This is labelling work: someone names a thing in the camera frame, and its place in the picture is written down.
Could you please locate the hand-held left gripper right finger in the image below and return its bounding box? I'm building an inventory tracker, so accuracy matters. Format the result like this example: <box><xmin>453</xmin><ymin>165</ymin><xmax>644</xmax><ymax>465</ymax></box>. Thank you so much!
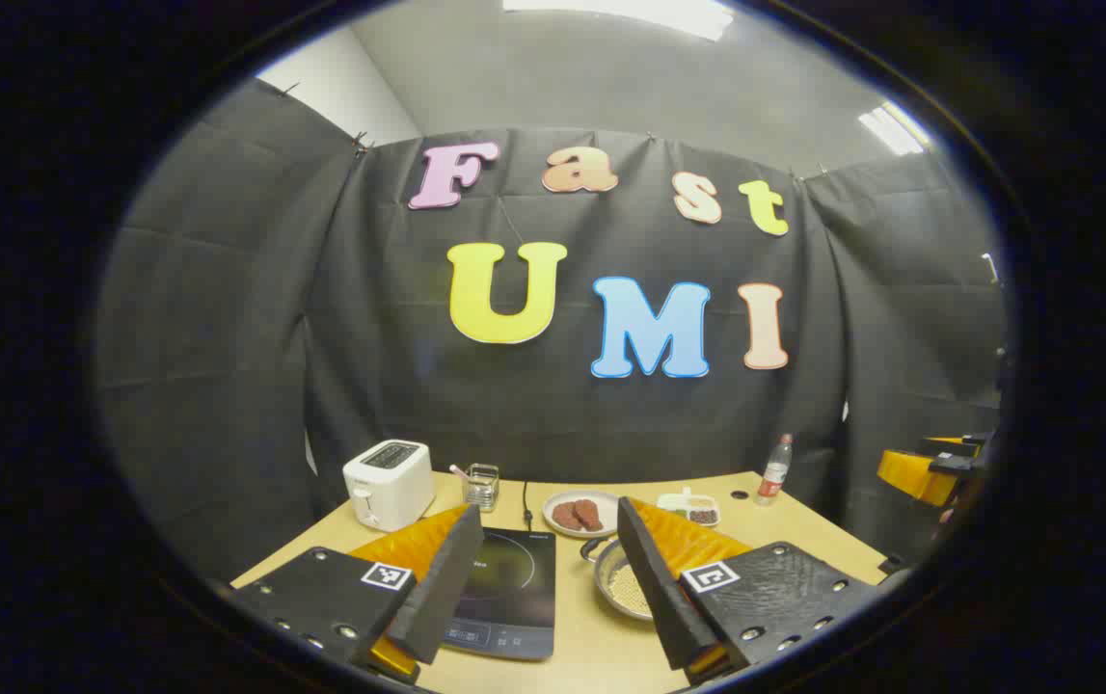
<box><xmin>616</xmin><ymin>496</ymin><xmax>886</xmax><ymax>687</ymax></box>

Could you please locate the round white plate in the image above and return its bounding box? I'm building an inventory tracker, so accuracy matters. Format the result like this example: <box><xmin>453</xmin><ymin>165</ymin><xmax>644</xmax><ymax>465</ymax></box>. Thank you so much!
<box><xmin>542</xmin><ymin>490</ymin><xmax>623</xmax><ymax>539</ymax></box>

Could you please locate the ceiling light panel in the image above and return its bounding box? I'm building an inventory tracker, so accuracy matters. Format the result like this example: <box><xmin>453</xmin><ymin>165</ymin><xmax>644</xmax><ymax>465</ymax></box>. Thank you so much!
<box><xmin>502</xmin><ymin>0</ymin><xmax>737</xmax><ymax>41</ymax></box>
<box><xmin>858</xmin><ymin>100</ymin><xmax>931</xmax><ymax>156</ymax></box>

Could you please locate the stainless steel pot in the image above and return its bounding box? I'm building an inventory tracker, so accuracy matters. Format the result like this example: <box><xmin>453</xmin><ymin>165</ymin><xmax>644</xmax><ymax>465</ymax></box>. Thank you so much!
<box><xmin>580</xmin><ymin>535</ymin><xmax>655</xmax><ymax>620</ymax></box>

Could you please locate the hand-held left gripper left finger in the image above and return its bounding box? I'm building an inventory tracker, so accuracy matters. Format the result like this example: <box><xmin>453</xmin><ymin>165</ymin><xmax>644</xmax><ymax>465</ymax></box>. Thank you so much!
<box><xmin>225</xmin><ymin>503</ymin><xmax>486</xmax><ymax>687</ymax></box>

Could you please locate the white toaster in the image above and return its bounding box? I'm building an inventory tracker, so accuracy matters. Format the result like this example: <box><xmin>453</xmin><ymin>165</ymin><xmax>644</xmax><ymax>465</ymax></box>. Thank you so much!
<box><xmin>342</xmin><ymin>440</ymin><xmax>436</xmax><ymax>533</ymax></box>

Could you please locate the pile of yellow soybeans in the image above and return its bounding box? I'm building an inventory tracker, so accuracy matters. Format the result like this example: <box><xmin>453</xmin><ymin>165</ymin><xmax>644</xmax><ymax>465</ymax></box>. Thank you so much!
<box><xmin>607</xmin><ymin>564</ymin><xmax>652</xmax><ymax>616</ymax></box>

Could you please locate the small clear glass holder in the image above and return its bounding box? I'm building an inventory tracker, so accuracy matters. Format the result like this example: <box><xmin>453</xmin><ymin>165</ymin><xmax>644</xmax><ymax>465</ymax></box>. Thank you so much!
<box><xmin>463</xmin><ymin>464</ymin><xmax>500</xmax><ymax>512</ymax></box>

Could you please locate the clear plastic water bottle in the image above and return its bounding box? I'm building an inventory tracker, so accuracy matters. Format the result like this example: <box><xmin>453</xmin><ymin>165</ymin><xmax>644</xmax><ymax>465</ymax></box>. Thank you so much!
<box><xmin>755</xmin><ymin>434</ymin><xmax>795</xmax><ymax>508</ymax></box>

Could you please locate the black induction cooktop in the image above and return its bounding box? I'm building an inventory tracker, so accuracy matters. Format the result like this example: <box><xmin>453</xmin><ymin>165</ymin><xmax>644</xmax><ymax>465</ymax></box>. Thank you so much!
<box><xmin>442</xmin><ymin>526</ymin><xmax>558</xmax><ymax>661</ymax></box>

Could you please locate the white divided tray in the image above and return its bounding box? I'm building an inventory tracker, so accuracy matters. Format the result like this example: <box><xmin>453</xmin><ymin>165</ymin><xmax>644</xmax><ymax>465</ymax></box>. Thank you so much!
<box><xmin>657</xmin><ymin>487</ymin><xmax>722</xmax><ymax>528</ymax></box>

